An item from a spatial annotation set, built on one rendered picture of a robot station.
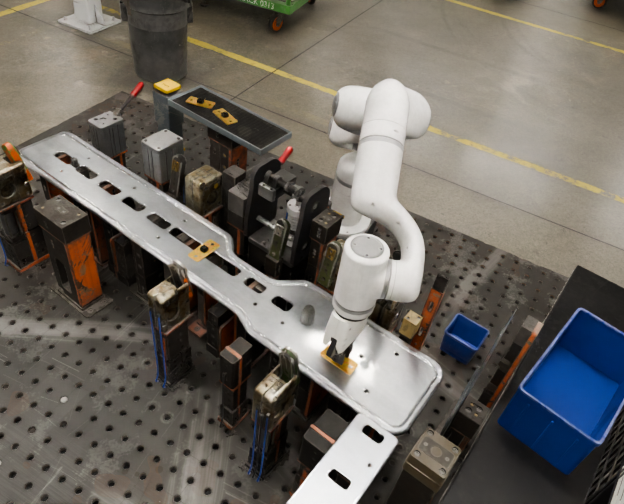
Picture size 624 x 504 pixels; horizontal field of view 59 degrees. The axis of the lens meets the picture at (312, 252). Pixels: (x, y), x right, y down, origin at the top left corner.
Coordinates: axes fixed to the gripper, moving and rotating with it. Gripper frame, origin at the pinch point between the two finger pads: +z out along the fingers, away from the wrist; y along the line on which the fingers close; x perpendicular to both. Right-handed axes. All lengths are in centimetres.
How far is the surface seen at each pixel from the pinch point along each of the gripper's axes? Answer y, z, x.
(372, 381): -1.1, 4.1, 8.5
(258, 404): 19.8, 3.5, -6.3
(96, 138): -17, 3, -105
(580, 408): -23, 1, 47
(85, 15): -201, 93, -379
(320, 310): -9.6, 4.0, -12.0
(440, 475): 11.5, -1.7, 30.1
